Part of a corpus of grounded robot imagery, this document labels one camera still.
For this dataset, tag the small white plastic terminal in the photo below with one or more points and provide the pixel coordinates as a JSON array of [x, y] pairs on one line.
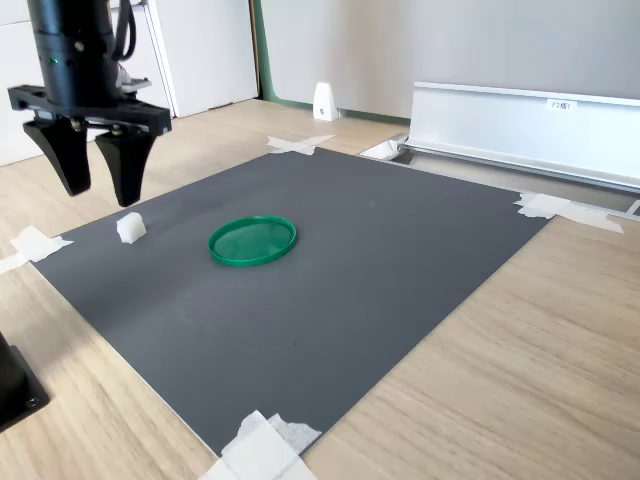
[[131, 229]]

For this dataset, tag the round green lid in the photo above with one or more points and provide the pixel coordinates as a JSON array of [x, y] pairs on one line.
[[250, 245]]

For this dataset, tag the white cabinet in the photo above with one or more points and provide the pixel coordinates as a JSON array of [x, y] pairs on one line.
[[200, 50]]

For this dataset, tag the crossed white tape piece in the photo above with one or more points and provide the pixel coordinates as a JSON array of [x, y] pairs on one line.
[[295, 144]]

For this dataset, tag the dark grey mat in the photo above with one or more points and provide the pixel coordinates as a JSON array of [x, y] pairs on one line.
[[350, 300]]

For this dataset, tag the grey desk partition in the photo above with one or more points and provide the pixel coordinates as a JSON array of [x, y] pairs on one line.
[[450, 40]]

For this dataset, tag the small white label sticker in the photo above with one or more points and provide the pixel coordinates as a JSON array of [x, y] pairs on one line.
[[562, 105]]

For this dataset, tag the camera circuit board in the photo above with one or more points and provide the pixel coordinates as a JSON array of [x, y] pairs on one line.
[[132, 82]]

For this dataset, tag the small white partition bracket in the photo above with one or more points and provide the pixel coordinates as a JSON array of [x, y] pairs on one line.
[[325, 102]]

